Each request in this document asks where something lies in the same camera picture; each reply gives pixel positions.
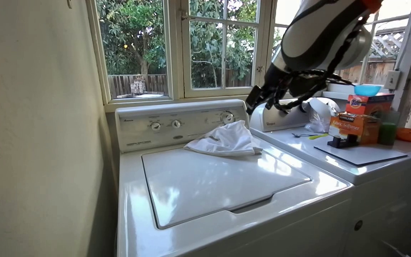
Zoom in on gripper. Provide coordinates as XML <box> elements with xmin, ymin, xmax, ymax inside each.
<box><xmin>245</xmin><ymin>62</ymin><xmax>293</xmax><ymax>115</ymax></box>

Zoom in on black holder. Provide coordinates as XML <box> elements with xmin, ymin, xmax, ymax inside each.
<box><xmin>326</xmin><ymin>136</ymin><xmax>360</xmax><ymax>149</ymax></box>

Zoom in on orange bowl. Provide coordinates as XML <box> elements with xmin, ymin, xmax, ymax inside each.
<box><xmin>396</xmin><ymin>127</ymin><xmax>411</xmax><ymax>143</ymax></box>

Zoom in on white framed window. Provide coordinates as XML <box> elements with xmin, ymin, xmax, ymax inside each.
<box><xmin>179</xmin><ymin>0</ymin><xmax>267</xmax><ymax>99</ymax></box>
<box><xmin>86</xmin><ymin>0</ymin><xmax>178</xmax><ymax>106</ymax></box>
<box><xmin>272</xmin><ymin>0</ymin><xmax>411</xmax><ymax>88</ymax></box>

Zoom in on white dryer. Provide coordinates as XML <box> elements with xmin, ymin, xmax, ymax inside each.
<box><xmin>249</xmin><ymin>98</ymin><xmax>411</xmax><ymax>257</ymax></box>

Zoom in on green cup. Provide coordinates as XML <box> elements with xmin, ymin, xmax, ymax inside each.
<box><xmin>379</xmin><ymin>110</ymin><xmax>401</xmax><ymax>146</ymax></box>

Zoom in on fabric softener box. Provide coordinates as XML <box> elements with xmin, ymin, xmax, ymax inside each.
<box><xmin>328</xmin><ymin>112</ymin><xmax>381</xmax><ymax>145</ymax></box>

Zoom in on blue bowl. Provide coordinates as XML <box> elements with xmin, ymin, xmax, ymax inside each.
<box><xmin>354</xmin><ymin>84</ymin><xmax>383</xmax><ymax>96</ymax></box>

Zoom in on wall switch plate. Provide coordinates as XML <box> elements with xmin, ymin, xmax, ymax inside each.
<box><xmin>385</xmin><ymin>70</ymin><xmax>401</xmax><ymax>90</ymax></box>

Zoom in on clear plastic bag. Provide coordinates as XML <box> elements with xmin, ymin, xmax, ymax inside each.
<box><xmin>304</xmin><ymin>98</ymin><xmax>341</xmax><ymax>133</ymax></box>

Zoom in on white washing machine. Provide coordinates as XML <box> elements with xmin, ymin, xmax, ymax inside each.
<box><xmin>115</xmin><ymin>99</ymin><xmax>354</xmax><ymax>257</ymax></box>

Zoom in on orange detergent box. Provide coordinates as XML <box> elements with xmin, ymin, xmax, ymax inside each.
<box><xmin>345</xmin><ymin>93</ymin><xmax>395</xmax><ymax>116</ymax></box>

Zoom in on washing machine lid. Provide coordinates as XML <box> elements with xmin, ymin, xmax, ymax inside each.
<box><xmin>141</xmin><ymin>137</ymin><xmax>312</xmax><ymax>230</ymax></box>

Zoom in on white cloth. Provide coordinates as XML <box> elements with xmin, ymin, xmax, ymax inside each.
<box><xmin>184</xmin><ymin>120</ymin><xmax>263</xmax><ymax>157</ymax></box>

